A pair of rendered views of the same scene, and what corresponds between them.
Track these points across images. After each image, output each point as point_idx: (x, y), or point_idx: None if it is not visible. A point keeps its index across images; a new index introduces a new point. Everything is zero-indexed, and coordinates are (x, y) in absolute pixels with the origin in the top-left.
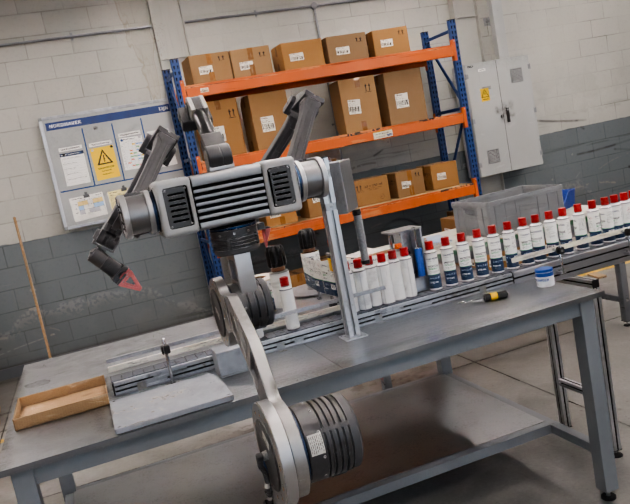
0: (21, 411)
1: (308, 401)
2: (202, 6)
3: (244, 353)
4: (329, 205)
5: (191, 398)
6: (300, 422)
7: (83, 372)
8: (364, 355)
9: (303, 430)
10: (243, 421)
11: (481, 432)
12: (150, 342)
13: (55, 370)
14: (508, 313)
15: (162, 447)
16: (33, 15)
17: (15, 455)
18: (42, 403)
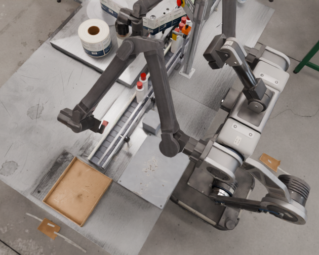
0: (52, 206)
1: (295, 190)
2: None
3: (264, 183)
4: (202, 19)
5: (170, 166)
6: (302, 205)
7: (31, 144)
8: (215, 94)
9: (303, 206)
10: (27, 56)
11: None
12: (34, 91)
13: None
14: (249, 38)
15: None
16: None
17: (120, 248)
18: (56, 193)
